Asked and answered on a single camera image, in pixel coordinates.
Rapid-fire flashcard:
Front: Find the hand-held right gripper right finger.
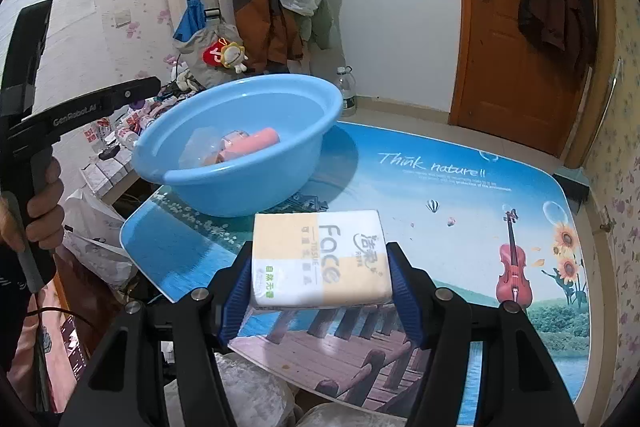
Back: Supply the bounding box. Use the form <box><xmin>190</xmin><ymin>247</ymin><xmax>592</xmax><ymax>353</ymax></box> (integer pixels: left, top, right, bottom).
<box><xmin>386</xmin><ymin>241</ymin><xmax>581</xmax><ymax>427</ymax></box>

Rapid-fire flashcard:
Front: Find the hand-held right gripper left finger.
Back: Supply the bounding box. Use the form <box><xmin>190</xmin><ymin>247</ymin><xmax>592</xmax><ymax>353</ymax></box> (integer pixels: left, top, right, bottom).
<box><xmin>59</xmin><ymin>241</ymin><xmax>256</xmax><ymax>427</ymax></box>

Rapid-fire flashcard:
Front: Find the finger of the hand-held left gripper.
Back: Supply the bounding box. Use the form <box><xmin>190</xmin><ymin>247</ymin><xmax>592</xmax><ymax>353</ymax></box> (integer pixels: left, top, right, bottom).
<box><xmin>106</xmin><ymin>76</ymin><xmax>162</xmax><ymax>112</ymax></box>

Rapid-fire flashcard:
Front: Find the yellow white tissue packet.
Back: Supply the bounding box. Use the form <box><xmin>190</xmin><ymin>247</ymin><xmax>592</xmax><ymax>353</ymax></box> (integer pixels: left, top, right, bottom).
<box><xmin>250</xmin><ymin>209</ymin><xmax>394</xmax><ymax>310</ymax></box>

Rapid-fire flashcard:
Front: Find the light blue plastic basin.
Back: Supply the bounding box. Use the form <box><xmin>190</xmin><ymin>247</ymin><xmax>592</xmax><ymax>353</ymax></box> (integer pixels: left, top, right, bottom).
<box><xmin>131</xmin><ymin>73</ymin><xmax>344</xmax><ymax>219</ymax></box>

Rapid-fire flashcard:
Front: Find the pink roll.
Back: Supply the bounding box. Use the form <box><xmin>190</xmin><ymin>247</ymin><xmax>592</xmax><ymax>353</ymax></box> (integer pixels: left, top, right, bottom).
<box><xmin>215</xmin><ymin>127</ymin><xmax>281</xmax><ymax>164</ymax></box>

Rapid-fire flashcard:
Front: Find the person's left hand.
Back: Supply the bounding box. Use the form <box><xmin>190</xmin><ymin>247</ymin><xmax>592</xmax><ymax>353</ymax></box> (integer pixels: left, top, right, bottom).
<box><xmin>0</xmin><ymin>156</ymin><xmax>66</xmax><ymax>254</ymax></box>

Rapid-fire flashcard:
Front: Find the pile of red white packets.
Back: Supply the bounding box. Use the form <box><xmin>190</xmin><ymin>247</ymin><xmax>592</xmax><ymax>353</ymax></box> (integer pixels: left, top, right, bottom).
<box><xmin>82</xmin><ymin>92</ymin><xmax>201</xmax><ymax>148</ymax></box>

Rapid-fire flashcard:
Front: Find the clear bottle red label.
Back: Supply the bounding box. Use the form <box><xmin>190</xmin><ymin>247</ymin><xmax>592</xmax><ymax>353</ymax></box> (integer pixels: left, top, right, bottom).
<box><xmin>116</xmin><ymin>127</ymin><xmax>143</xmax><ymax>150</ymax></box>

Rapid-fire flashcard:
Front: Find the red yellow plush toy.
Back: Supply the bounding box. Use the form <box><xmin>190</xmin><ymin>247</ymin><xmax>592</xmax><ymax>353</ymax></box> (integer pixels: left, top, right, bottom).
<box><xmin>202</xmin><ymin>38</ymin><xmax>248</xmax><ymax>74</ymax></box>

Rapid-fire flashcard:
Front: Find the scenery print table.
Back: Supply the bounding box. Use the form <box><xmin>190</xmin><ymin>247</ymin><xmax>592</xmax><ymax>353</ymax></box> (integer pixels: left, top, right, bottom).
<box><xmin>120</xmin><ymin>122</ymin><xmax>591</xmax><ymax>418</ymax></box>

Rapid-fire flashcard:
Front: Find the grey dustpan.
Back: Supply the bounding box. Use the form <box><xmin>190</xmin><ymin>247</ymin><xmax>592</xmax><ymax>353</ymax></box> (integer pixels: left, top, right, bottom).
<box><xmin>552</xmin><ymin>169</ymin><xmax>591</xmax><ymax>202</ymax></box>

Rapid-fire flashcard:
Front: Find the large clear water bottle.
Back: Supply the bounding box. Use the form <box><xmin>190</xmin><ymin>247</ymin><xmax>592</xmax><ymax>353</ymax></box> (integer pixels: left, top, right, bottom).
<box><xmin>334</xmin><ymin>66</ymin><xmax>357</xmax><ymax>118</ymax></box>

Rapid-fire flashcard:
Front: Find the brown wooden door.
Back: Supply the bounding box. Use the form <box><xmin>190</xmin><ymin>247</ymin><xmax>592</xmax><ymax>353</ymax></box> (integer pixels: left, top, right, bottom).
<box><xmin>447</xmin><ymin>0</ymin><xmax>601</xmax><ymax>158</ymax></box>

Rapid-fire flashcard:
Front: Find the grey bag with blue strap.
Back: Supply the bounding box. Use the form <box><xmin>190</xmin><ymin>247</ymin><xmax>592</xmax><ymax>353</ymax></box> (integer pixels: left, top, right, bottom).
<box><xmin>172</xmin><ymin>0</ymin><xmax>243</xmax><ymax>90</ymax></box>

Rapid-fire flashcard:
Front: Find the black cable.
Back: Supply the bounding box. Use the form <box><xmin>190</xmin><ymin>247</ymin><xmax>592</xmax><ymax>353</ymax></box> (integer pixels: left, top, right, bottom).
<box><xmin>30</xmin><ymin>304</ymin><xmax>101</xmax><ymax>343</ymax></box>

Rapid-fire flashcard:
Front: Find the metal bar handle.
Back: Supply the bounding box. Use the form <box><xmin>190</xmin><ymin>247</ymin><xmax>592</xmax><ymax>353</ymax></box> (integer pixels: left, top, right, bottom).
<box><xmin>597</xmin><ymin>59</ymin><xmax>623</xmax><ymax>132</ymax></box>

